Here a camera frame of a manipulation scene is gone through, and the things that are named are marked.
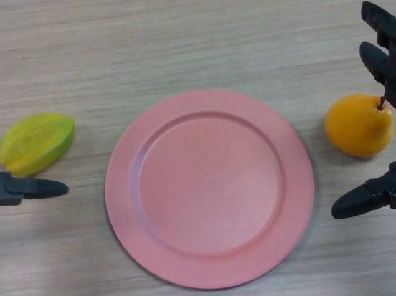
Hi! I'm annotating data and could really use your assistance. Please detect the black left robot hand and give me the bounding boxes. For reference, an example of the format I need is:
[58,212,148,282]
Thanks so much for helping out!
[0,21,70,208]

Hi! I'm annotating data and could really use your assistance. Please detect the pink round plate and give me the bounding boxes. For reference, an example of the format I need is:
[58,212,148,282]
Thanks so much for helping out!
[93,77,326,296]

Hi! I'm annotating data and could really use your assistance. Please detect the orange yellow pear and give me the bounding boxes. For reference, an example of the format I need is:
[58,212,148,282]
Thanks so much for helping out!
[321,90,396,163]

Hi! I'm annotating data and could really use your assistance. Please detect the yellow green starfruit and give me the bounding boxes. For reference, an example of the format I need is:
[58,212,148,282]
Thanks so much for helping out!
[0,109,81,180]

